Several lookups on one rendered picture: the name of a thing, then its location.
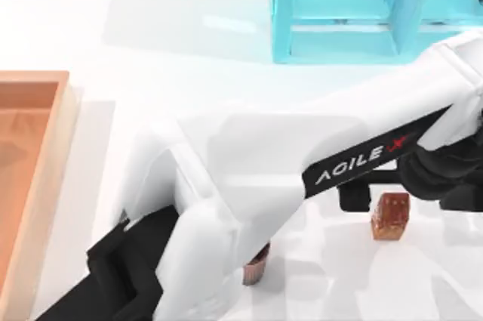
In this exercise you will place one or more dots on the light blue rack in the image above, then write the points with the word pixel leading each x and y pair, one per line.
pixel 339 11

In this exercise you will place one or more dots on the brown ribbed bread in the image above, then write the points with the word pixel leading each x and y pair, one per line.
pixel 257 269

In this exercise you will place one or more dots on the brown bread loaf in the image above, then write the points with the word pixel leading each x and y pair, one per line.
pixel 390 217

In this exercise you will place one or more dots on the shallow salmon-coloured box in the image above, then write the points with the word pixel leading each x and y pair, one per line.
pixel 26 155

